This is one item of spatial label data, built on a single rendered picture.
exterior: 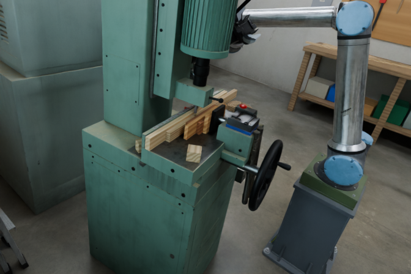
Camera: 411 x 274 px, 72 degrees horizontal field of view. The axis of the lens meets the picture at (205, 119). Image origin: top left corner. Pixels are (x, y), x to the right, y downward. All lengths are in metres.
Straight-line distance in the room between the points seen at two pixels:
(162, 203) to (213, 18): 0.70
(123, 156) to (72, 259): 0.83
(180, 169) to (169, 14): 0.52
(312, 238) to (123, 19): 1.41
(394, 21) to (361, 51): 2.92
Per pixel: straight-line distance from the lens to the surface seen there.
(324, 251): 1.76
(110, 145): 1.19
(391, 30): 4.12
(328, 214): 1.61
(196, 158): 0.92
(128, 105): 1.20
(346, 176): 1.34
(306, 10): 1.39
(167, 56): 1.06
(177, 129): 1.03
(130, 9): 1.08
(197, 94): 1.06
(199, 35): 0.95
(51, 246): 1.91
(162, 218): 1.19
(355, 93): 1.24
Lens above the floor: 1.45
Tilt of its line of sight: 27 degrees down
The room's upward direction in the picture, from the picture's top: 9 degrees clockwise
